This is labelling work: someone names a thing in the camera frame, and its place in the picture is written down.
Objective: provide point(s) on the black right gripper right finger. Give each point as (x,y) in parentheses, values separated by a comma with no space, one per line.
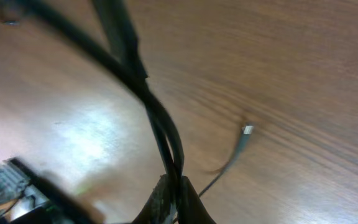
(191,209)

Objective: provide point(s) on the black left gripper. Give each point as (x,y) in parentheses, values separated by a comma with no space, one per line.
(27,198)

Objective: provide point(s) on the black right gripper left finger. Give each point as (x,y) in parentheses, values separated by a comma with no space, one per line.
(160,208)

